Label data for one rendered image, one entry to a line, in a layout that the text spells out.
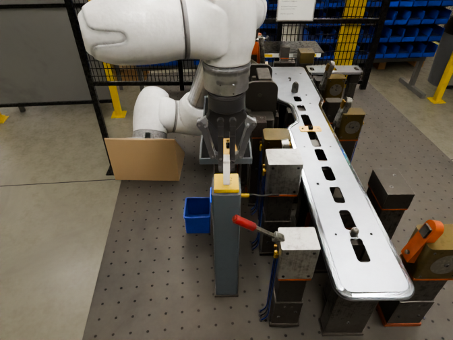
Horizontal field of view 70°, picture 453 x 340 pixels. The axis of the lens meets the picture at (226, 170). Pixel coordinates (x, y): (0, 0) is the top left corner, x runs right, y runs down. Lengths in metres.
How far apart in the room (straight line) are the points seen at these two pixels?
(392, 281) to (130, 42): 0.74
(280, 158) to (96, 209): 1.79
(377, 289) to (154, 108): 1.12
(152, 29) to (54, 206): 2.23
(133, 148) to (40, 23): 2.21
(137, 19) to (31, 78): 3.19
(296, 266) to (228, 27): 0.55
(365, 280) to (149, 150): 0.97
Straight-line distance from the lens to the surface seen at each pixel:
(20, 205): 2.80
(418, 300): 1.10
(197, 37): 0.56
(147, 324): 1.10
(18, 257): 2.44
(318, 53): 2.06
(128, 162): 1.49
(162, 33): 0.55
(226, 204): 0.79
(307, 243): 0.80
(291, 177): 0.96
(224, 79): 0.61
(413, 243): 0.94
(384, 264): 0.90
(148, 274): 1.19
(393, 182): 1.10
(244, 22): 0.58
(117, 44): 0.56
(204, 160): 0.85
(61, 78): 3.61
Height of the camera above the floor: 1.67
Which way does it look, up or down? 38 degrees down
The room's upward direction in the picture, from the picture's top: straight up
